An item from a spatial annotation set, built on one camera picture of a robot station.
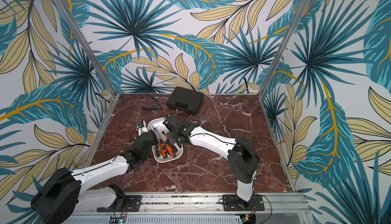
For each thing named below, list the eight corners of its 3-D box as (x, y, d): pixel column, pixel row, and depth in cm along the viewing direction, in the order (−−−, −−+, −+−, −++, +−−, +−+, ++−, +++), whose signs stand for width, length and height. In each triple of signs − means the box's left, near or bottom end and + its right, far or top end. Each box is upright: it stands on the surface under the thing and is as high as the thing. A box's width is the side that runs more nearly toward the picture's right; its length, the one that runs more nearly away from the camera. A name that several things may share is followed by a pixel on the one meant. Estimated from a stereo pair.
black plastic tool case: (166, 107, 113) (165, 102, 108) (177, 89, 125) (176, 84, 120) (196, 115, 109) (196, 110, 104) (204, 96, 120) (204, 91, 116)
